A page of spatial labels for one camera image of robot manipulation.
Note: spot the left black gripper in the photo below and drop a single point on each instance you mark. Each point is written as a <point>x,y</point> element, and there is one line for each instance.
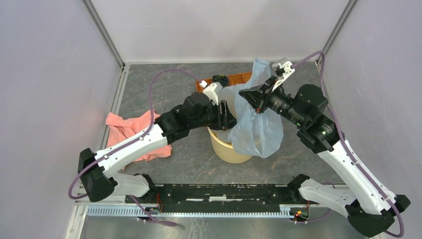
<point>224,121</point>

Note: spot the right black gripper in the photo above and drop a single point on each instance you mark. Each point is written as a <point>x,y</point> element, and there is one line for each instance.
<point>256,95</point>

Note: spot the orange wooden divided tray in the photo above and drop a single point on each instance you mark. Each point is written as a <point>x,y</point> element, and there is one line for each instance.
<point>233,79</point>

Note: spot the yellow plastic trash bin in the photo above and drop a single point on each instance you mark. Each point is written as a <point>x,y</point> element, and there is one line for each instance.
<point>225,151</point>

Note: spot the translucent blue plastic trash bag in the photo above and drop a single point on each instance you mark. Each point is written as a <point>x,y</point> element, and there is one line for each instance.
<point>254,134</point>

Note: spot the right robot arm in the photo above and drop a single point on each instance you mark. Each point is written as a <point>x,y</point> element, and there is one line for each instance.
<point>369,207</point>

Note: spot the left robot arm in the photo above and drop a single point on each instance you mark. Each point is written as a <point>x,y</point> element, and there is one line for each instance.
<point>99,171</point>

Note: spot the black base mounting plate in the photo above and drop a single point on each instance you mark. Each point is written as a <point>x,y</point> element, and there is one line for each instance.
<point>221,198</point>

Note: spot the pink cloth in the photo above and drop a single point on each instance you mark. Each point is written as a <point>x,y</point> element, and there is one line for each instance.
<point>121,129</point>

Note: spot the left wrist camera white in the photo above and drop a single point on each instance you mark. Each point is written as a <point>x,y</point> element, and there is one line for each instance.
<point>211,91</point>

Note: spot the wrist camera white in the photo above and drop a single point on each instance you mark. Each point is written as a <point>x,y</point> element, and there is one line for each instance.
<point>283,70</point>
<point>211,91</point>

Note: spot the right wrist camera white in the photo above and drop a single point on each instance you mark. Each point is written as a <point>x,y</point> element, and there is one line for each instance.
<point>283,70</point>

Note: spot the white slotted cable duct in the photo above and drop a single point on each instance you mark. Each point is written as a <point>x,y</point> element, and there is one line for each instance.
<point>135,211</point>

